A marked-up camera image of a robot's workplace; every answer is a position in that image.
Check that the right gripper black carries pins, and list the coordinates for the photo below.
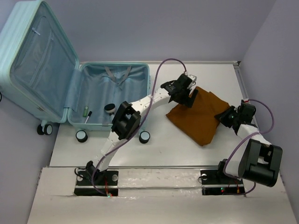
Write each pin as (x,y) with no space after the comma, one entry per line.
(223,115)

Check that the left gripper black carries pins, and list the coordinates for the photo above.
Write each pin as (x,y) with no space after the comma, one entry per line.
(186,101)

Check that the brown cloth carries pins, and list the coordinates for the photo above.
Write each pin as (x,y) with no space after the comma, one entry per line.
(199,122)

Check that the round powder jar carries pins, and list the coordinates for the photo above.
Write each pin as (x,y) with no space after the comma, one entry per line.
(110,108)

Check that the green tube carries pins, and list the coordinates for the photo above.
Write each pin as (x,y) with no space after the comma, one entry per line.
(85,111)

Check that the light blue hard-shell suitcase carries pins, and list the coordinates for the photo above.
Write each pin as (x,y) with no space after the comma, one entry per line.
(40,72)

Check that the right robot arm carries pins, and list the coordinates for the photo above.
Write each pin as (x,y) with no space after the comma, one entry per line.
(254,158)

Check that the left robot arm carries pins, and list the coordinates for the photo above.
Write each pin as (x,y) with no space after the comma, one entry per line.
(130,117)

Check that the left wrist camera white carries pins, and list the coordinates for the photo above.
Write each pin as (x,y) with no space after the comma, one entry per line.
(193,80)

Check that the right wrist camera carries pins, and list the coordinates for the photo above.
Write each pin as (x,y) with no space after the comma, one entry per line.
(244,101)

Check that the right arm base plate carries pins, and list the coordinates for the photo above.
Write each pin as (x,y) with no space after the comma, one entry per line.
(215,183)

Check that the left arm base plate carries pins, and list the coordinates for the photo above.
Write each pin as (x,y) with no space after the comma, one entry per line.
(108,184)

